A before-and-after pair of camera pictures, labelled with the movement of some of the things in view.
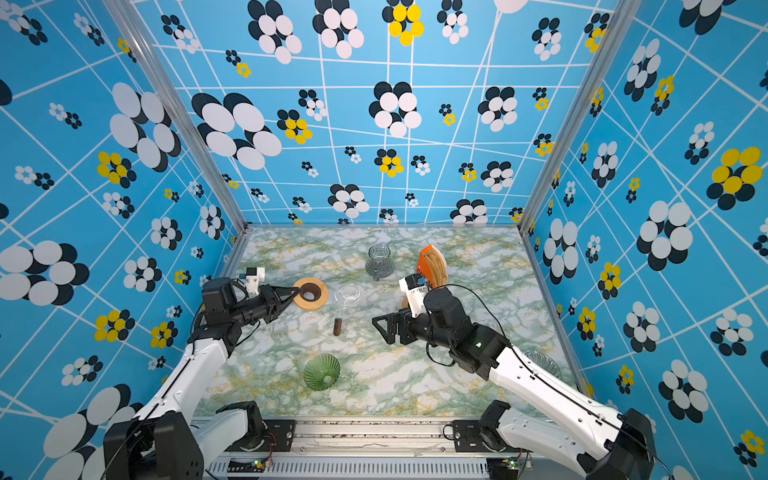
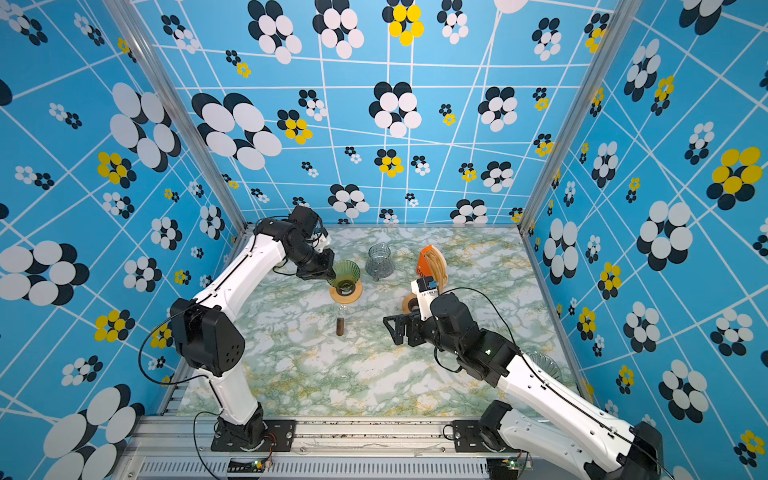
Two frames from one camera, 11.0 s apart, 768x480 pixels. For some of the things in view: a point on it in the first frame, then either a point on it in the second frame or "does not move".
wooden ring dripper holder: [313, 294] -> [345, 300]
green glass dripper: [321, 371] -> [347, 274]
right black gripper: [407, 321] does not move
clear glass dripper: [546, 361] does not move
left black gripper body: [254, 310] -> [314, 265]
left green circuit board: [247, 466] does not move
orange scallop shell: [432, 264] does not move
